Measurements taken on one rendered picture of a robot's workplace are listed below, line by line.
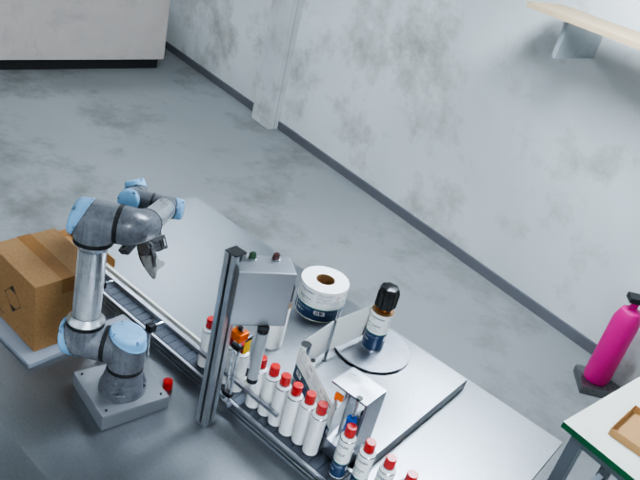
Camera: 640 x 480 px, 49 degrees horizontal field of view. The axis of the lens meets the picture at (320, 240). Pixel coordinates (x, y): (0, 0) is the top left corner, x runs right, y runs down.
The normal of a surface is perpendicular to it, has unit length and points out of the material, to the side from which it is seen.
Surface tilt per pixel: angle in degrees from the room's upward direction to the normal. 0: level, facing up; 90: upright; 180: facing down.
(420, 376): 0
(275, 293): 90
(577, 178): 90
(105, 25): 90
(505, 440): 0
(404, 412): 0
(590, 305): 90
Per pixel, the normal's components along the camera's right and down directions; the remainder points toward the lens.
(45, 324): 0.72, 0.47
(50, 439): 0.21, -0.85
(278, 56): -0.76, 0.16
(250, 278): 0.24, 0.53
